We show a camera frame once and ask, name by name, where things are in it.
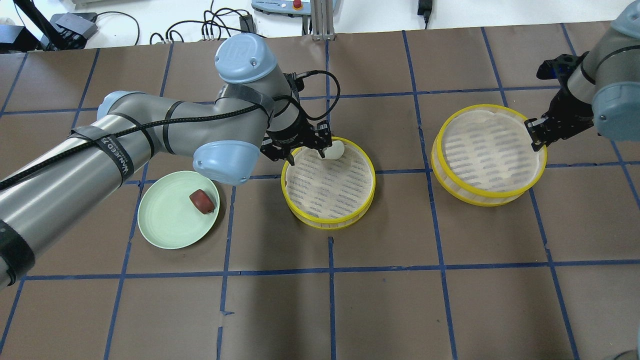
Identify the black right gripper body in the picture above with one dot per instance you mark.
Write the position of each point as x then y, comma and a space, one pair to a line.
567, 107

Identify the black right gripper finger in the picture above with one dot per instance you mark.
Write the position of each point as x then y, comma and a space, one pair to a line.
538, 133

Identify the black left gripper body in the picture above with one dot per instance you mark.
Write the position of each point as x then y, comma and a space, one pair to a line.
290, 127

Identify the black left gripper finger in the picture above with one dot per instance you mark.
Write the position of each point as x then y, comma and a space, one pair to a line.
322, 143
286, 155

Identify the white bun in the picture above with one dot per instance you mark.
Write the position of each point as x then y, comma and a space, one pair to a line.
335, 151

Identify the yellow steamer basket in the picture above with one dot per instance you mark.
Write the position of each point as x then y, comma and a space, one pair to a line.
482, 155
329, 193

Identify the red-brown bun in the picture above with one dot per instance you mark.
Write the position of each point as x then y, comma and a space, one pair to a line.
202, 201

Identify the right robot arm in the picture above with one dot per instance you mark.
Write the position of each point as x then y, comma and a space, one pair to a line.
599, 89

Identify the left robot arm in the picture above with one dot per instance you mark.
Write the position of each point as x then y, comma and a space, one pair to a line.
257, 112

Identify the green plate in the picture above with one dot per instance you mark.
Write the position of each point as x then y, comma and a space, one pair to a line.
166, 217

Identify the teach pendant near plate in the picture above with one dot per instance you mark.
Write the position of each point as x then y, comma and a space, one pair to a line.
290, 8

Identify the black power adapter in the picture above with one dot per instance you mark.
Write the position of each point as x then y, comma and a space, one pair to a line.
425, 8

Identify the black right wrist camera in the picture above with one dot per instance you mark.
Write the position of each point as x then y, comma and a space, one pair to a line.
560, 67

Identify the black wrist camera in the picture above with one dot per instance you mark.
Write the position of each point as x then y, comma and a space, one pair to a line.
296, 83
560, 67

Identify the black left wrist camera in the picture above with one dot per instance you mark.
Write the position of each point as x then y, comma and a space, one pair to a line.
296, 83

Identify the aluminium frame post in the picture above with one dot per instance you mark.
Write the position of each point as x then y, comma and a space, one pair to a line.
322, 20

